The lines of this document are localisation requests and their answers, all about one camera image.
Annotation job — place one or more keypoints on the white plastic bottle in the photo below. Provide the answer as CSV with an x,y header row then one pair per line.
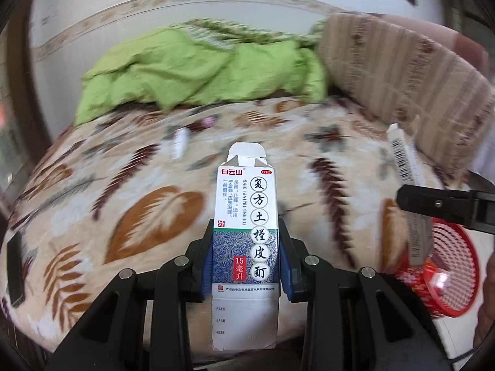
x,y
181,143

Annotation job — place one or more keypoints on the red plastic basket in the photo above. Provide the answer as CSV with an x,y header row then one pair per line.
x,y
452,270

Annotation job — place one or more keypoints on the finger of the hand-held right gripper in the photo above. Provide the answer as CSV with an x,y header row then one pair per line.
x,y
437,203

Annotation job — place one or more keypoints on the person's right forearm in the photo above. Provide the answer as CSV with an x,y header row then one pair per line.
x,y
485,305

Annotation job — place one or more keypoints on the pink crumpled paper ball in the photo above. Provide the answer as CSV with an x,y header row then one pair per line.
x,y
209,121

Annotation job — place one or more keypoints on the white blue-green medicine box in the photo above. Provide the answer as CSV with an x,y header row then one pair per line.
x,y
247,216

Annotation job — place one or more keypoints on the brown wooden door frame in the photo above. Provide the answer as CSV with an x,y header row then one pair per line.
x,y
19,65

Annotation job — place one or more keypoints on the leaf printed blanket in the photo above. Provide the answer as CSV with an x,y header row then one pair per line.
x,y
116,201

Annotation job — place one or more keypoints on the green white patterned quilt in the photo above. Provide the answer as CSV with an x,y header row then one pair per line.
x,y
239,31

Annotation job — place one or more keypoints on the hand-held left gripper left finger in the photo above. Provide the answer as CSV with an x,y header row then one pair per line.
x,y
207,262

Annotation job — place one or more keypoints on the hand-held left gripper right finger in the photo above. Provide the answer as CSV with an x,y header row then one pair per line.
x,y
288,270

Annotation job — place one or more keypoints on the pink pillow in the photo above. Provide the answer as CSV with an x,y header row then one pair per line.
x,y
444,31

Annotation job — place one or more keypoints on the striped beige pillow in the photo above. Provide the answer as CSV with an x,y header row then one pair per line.
x,y
406,77

